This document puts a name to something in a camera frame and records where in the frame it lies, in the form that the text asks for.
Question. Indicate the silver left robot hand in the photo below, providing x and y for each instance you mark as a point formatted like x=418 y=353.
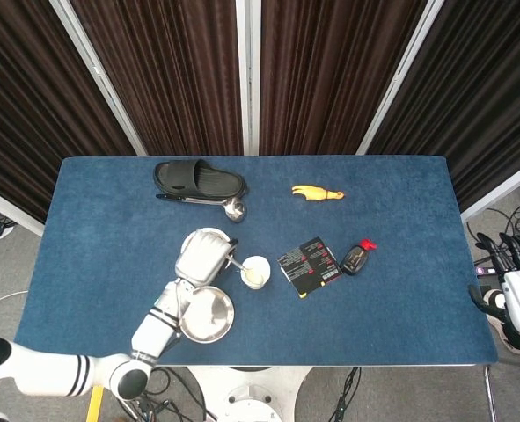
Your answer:
x=202 y=259

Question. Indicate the small dark plastic spoon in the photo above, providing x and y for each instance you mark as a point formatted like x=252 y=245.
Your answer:
x=237 y=264

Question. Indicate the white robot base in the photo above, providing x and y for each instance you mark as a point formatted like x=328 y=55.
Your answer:
x=251 y=395

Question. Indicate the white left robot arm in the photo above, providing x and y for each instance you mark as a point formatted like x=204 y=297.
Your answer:
x=154 y=329

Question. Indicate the stainless steel bowl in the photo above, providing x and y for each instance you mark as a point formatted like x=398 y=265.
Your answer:
x=218 y=232

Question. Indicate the white paper cup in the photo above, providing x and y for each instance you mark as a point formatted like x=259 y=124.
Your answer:
x=259 y=282

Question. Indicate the black power strip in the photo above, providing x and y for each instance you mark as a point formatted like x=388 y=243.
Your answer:
x=488 y=269

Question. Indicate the stainless steel plate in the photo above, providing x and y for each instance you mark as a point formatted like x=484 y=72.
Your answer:
x=211 y=316

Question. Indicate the black rubber slipper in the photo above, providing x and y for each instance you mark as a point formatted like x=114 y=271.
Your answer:
x=207 y=180

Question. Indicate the black printed booklet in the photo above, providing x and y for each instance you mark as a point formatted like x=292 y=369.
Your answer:
x=310 y=268

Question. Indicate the yellow rubber chicken toy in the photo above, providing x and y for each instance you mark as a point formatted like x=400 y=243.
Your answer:
x=317 y=192

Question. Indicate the blue table cloth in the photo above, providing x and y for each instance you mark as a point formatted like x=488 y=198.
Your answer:
x=374 y=329

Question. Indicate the black bottle red cap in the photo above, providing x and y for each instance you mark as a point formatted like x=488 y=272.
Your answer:
x=354 y=261

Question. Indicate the metal table frame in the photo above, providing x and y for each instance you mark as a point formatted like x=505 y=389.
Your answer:
x=488 y=391

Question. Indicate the brown screen panel white frame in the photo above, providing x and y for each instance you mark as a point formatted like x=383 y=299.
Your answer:
x=330 y=79
x=484 y=88
x=31 y=110
x=167 y=79

